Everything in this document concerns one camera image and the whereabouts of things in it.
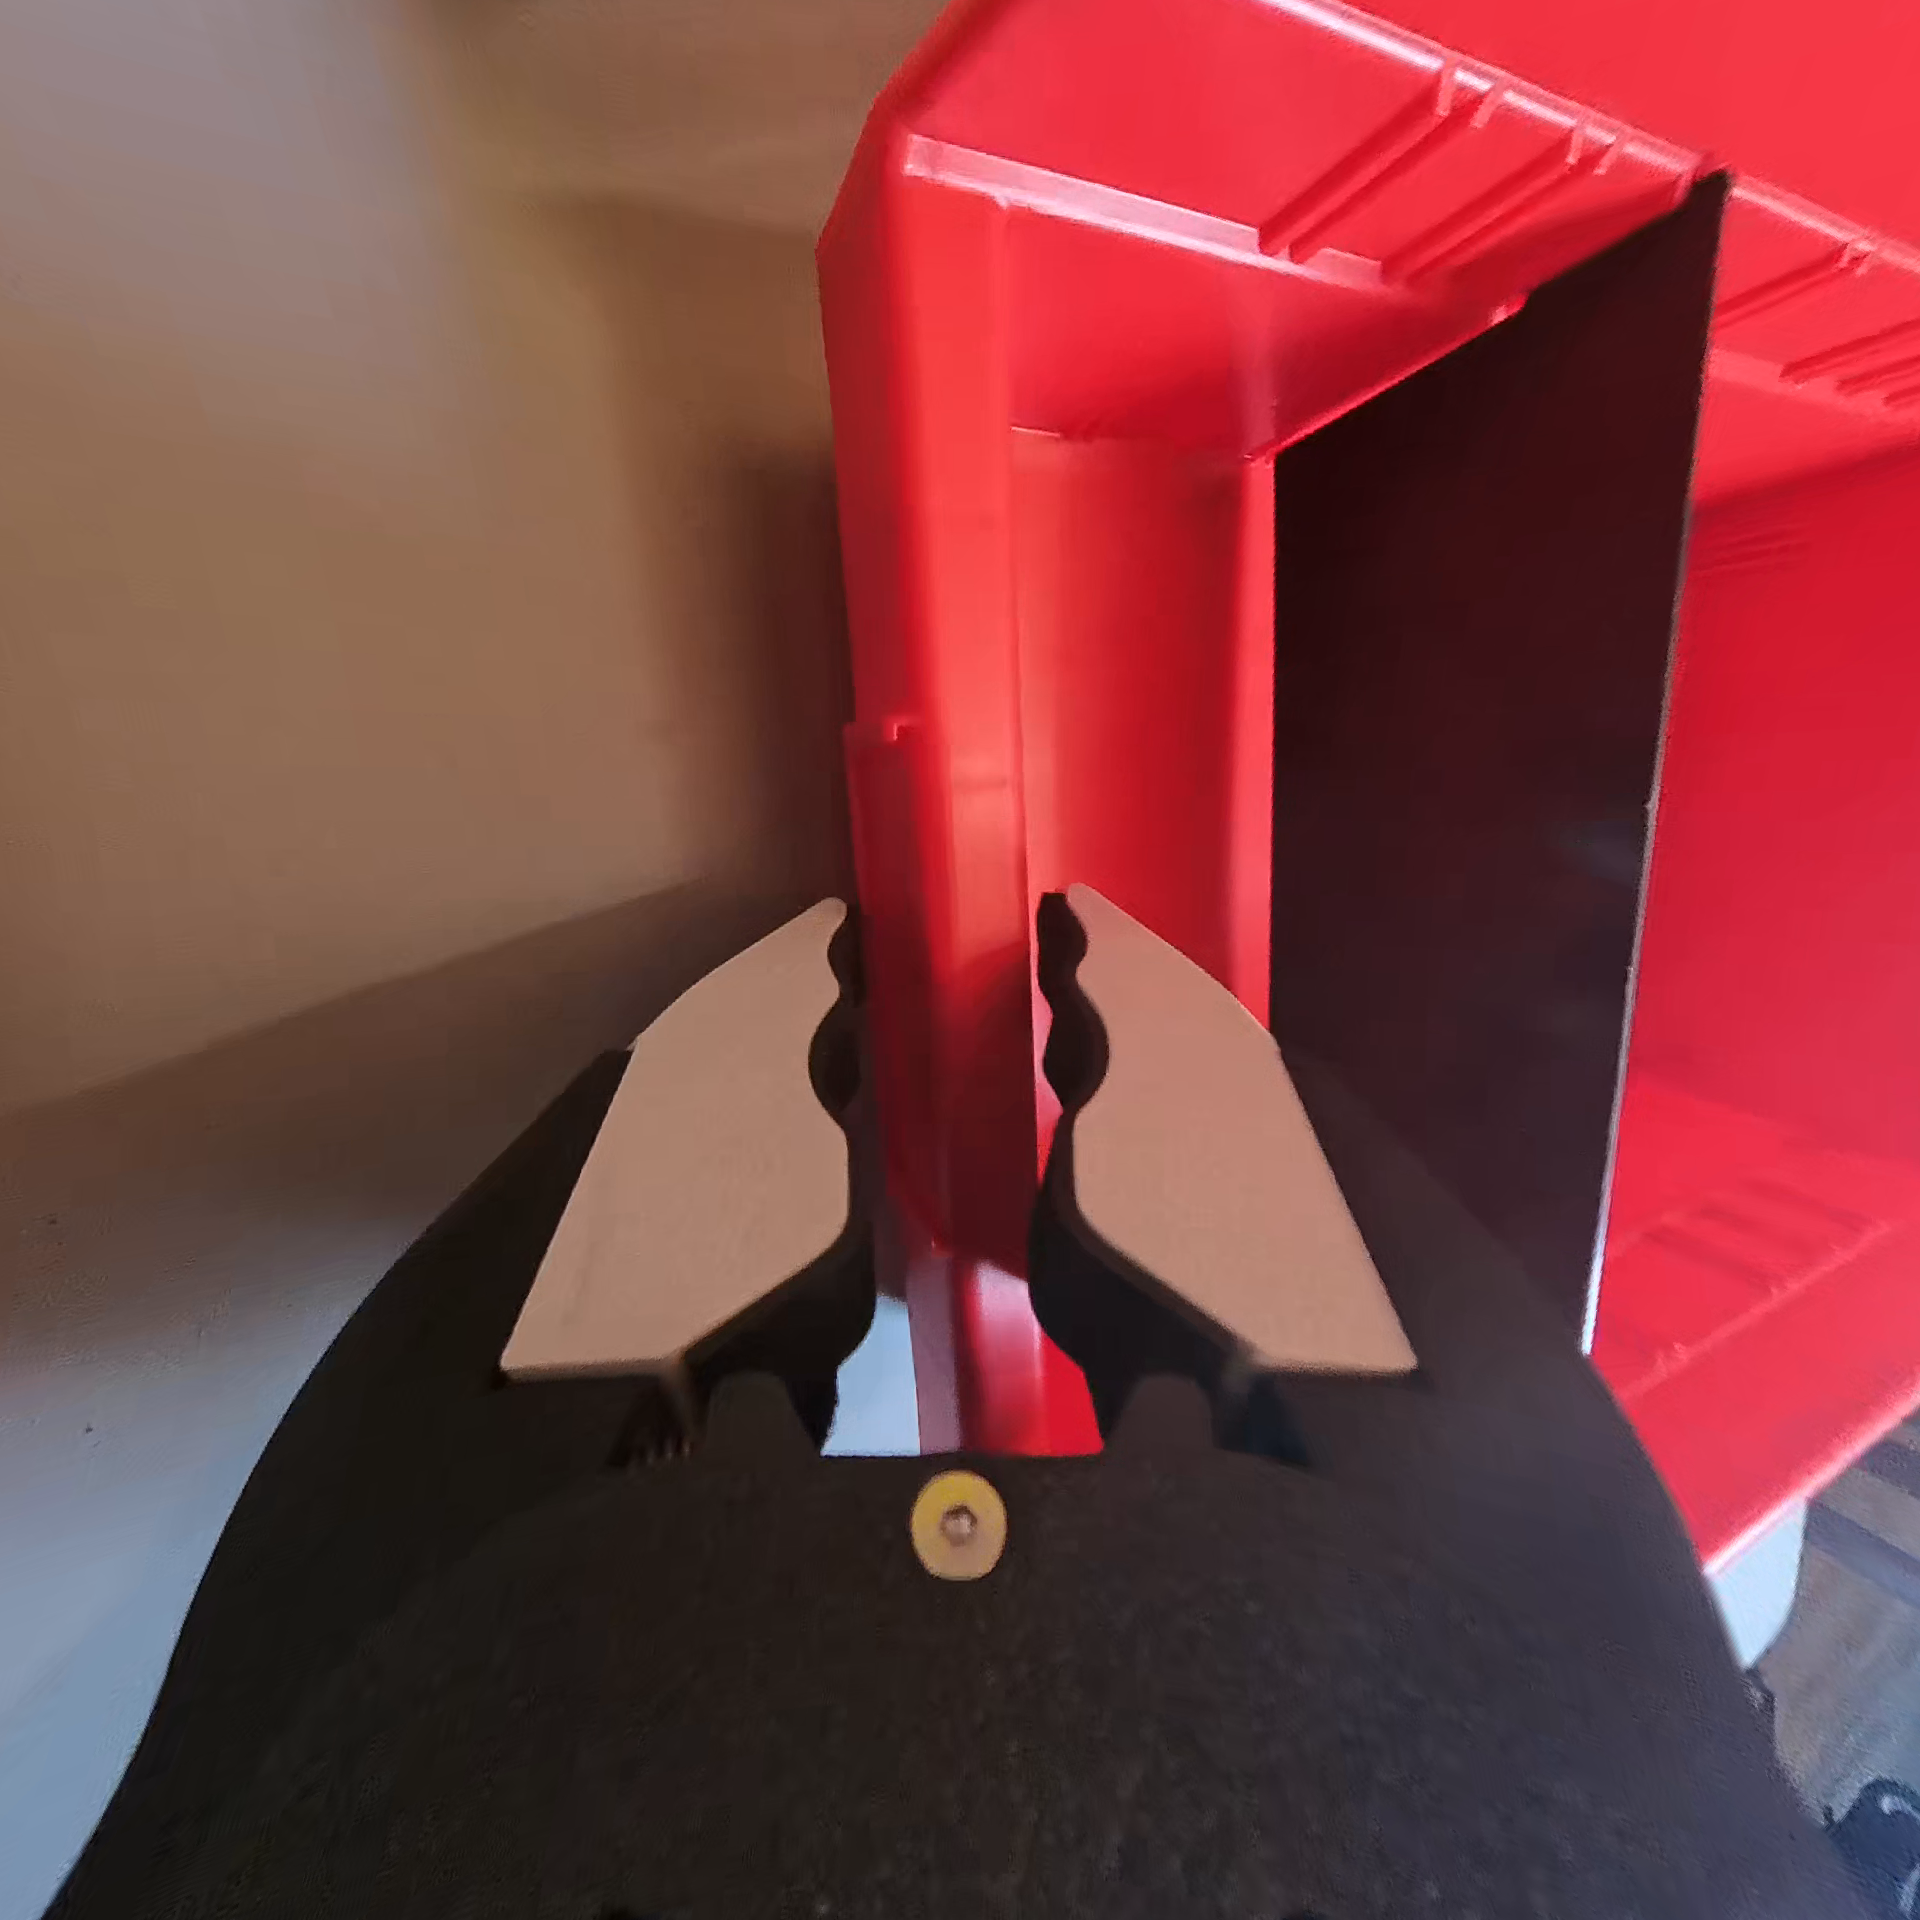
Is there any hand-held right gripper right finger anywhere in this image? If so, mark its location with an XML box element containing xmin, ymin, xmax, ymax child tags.
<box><xmin>1028</xmin><ymin>886</ymin><xmax>1422</xmax><ymax>1378</ymax></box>

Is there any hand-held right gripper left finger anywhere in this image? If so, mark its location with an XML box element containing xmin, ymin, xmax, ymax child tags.
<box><xmin>500</xmin><ymin>897</ymin><xmax>880</xmax><ymax>1380</ymax></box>

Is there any red plastic bin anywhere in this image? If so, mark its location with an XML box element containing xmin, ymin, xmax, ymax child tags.
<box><xmin>815</xmin><ymin>0</ymin><xmax>1920</xmax><ymax>1577</ymax></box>

